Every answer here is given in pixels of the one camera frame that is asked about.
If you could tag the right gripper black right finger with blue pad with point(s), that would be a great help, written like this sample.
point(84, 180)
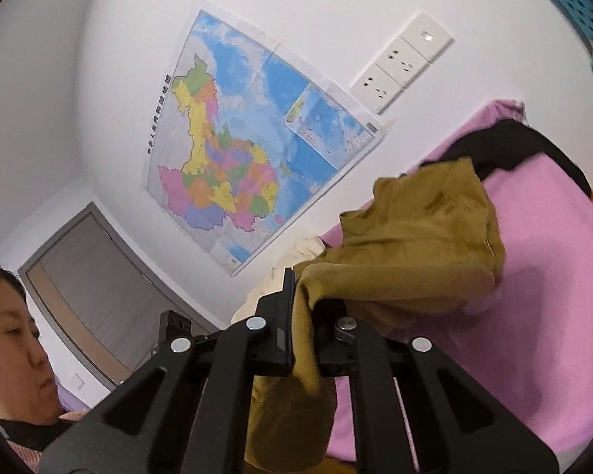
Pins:
point(415, 410)

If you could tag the person's head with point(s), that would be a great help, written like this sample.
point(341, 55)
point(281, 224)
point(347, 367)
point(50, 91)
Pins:
point(28, 391)

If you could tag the grey wooden door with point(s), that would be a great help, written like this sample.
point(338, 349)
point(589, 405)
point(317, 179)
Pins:
point(101, 299)

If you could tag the white wall socket left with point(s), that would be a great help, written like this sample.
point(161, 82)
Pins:
point(376, 89)

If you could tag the white wall socket middle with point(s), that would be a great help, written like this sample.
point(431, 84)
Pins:
point(401, 62)

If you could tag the colourful wall map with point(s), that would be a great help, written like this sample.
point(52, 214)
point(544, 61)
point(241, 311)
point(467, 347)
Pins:
point(246, 136)

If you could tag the olive green shirt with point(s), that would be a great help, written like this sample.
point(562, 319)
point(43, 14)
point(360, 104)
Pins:
point(427, 244)

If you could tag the white wall data plate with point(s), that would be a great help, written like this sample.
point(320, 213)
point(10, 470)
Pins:
point(427, 36)

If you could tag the salmon pink sleeve forearm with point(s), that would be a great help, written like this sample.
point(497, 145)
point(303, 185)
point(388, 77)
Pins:
point(29, 441)

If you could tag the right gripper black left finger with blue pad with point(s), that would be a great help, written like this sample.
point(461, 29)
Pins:
point(184, 412)

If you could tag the black garment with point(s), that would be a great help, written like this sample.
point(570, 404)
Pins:
point(505, 145)

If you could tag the white wall socket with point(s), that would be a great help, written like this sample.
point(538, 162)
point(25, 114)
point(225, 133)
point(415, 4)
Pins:
point(401, 62)
point(376, 89)

